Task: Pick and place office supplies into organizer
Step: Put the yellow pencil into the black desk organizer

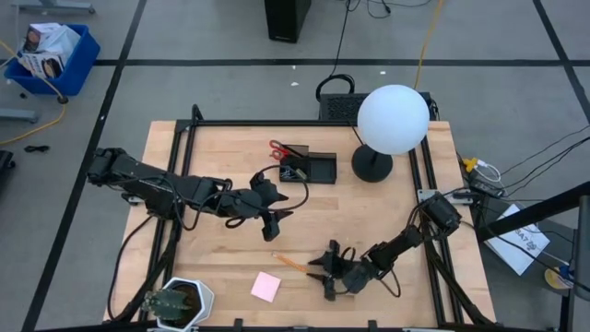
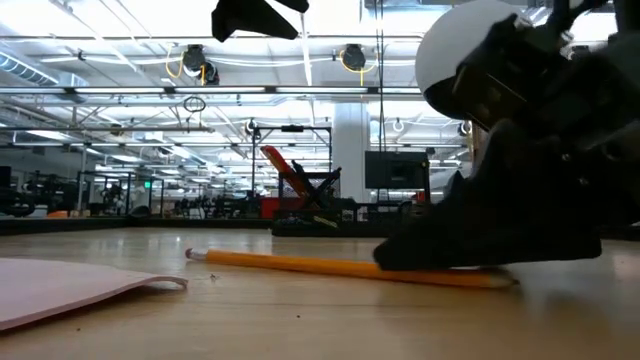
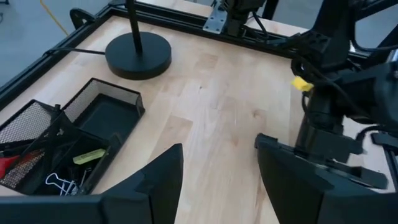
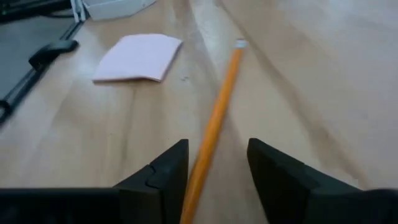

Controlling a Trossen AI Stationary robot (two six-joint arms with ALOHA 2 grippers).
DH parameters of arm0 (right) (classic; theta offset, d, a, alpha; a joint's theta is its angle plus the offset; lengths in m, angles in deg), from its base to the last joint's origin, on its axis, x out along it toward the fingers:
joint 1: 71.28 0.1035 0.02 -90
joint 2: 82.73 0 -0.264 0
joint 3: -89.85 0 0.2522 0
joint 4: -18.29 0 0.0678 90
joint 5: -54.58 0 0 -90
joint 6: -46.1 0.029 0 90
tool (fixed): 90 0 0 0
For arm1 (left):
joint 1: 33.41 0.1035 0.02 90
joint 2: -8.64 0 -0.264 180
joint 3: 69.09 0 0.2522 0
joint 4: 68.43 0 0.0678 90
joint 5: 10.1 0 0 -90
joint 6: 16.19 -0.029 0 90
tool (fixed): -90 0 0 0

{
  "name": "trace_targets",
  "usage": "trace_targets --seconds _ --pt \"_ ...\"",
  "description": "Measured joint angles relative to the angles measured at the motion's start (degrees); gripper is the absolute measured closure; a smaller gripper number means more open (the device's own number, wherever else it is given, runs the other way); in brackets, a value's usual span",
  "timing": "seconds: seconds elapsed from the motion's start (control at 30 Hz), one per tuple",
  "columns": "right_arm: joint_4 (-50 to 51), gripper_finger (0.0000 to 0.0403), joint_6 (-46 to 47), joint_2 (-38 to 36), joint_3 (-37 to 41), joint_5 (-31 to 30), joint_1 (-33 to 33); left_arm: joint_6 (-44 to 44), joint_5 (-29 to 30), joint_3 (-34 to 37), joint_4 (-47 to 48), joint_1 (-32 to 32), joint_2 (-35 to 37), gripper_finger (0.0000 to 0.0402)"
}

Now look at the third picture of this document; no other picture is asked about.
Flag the black aluminium table frame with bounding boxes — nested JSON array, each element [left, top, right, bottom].
[[0, 0, 398, 110]]

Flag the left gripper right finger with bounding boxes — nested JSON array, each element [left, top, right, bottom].
[[254, 133, 336, 224]]

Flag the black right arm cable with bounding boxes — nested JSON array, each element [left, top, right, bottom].
[[290, 52, 374, 144]]

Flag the black binder clip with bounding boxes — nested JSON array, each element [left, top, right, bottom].
[[63, 167, 93, 197], [45, 172, 76, 197]]

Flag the yellow cable tag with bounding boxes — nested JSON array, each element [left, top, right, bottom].
[[290, 75, 315, 93]]

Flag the black curved corner bracket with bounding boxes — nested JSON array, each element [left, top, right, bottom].
[[69, 7, 96, 31]]

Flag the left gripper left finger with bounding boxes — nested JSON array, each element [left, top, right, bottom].
[[101, 142, 185, 224]]

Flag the yellow eraser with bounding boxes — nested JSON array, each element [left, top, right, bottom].
[[72, 147, 108, 166]]

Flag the silver arm base bracket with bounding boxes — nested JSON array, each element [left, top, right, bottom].
[[202, 4, 228, 35]]

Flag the red pen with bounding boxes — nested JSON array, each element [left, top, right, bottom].
[[0, 150, 45, 182]]

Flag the black lamp power cable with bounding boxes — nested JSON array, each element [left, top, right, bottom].
[[43, 46, 107, 57]]

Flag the yellow hanging cord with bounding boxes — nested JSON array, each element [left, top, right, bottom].
[[39, 0, 70, 37]]

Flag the white black globe table lamp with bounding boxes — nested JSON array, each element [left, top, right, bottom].
[[104, 0, 173, 81]]

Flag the black mesh desk organizer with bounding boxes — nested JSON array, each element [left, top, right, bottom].
[[0, 77, 146, 197]]

